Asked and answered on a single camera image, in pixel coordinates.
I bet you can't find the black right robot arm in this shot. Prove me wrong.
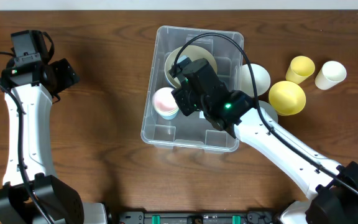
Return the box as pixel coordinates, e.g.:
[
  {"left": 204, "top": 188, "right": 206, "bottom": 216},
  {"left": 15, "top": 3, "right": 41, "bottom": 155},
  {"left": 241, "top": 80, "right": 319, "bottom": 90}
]
[{"left": 168, "top": 56, "right": 358, "bottom": 223}]

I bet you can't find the cream white cup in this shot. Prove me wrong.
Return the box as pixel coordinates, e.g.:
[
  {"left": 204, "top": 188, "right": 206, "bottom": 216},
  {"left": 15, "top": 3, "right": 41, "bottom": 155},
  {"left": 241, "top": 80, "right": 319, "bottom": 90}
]
[{"left": 314, "top": 61, "right": 347, "bottom": 90}]

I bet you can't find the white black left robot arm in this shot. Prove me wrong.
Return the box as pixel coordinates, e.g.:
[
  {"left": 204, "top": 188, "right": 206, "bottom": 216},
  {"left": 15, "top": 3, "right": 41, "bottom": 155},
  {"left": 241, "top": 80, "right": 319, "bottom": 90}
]
[{"left": 0, "top": 56, "right": 110, "bottom": 223}]

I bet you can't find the pink cup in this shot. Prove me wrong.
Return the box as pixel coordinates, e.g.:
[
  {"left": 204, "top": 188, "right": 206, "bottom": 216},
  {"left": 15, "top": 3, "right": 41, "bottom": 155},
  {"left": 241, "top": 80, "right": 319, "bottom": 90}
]
[{"left": 152, "top": 87, "right": 179, "bottom": 114}]

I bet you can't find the yellow cup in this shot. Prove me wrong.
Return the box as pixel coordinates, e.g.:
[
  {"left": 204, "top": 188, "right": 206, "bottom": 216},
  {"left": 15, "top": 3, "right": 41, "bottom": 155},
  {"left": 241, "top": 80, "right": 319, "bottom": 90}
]
[{"left": 285, "top": 55, "right": 315, "bottom": 84}]

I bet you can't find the cream beige bowl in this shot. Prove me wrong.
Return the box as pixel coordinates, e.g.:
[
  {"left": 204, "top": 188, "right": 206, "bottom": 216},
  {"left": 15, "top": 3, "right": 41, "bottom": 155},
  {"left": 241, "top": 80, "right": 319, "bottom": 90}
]
[{"left": 164, "top": 45, "right": 218, "bottom": 88}]

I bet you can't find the clear plastic storage container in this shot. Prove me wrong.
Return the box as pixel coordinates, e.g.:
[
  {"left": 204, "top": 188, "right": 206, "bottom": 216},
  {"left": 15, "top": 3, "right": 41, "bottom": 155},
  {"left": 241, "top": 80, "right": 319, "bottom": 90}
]
[{"left": 140, "top": 26, "right": 243, "bottom": 153}]

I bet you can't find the white bowl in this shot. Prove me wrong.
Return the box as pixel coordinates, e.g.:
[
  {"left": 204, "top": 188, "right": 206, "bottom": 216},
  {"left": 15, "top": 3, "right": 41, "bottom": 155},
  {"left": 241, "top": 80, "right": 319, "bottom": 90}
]
[{"left": 239, "top": 63, "right": 270, "bottom": 97}]

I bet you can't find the light blue cup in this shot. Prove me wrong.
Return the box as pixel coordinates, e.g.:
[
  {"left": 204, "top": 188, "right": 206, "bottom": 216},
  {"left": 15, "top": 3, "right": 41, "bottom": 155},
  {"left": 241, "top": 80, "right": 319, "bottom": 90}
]
[{"left": 158, "top": 110, "right": 178, "bottom": 120}]

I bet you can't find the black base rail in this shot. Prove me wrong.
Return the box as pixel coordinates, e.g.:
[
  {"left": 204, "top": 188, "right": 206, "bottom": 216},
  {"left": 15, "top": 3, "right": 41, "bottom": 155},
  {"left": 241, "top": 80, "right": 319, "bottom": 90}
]
[{"left": 112, "top": 211, "right": 279, "bottom": 224}]

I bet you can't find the light grey bowl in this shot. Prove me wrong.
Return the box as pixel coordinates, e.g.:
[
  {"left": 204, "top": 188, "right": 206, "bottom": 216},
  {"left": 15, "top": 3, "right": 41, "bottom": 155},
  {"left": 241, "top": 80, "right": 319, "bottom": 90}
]
[{"left": 259, "top": 100, "right": 278, "bottom": 123}]

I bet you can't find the yellow bowl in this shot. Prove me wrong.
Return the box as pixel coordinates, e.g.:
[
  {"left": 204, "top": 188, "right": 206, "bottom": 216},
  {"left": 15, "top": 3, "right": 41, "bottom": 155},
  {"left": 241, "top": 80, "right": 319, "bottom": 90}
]
[{"left": 268, "top": 81, "right": 306, "bottom": 116}]

